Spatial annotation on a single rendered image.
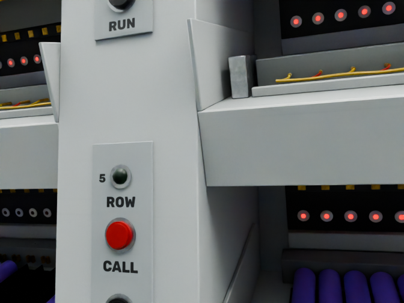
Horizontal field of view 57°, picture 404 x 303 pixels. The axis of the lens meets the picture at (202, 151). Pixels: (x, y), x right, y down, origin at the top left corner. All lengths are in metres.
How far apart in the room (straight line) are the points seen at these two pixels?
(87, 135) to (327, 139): 0.14
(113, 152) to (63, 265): 0.08
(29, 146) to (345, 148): 0.20
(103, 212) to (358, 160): 0.15
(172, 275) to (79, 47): 0.15
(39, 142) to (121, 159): 0.07
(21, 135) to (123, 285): 0.12
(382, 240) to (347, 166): 0.17
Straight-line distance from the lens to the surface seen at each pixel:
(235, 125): 0.21
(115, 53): 0.24
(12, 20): 0.61
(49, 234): 0.48
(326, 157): 0.21
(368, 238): 0.37
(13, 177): 0.29
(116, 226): 0.22
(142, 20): 0.24
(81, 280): 0.25
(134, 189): 0.22
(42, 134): 0.27
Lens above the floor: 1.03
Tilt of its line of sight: 5 degrees up
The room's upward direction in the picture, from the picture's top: 1 degrees counter-clockwise
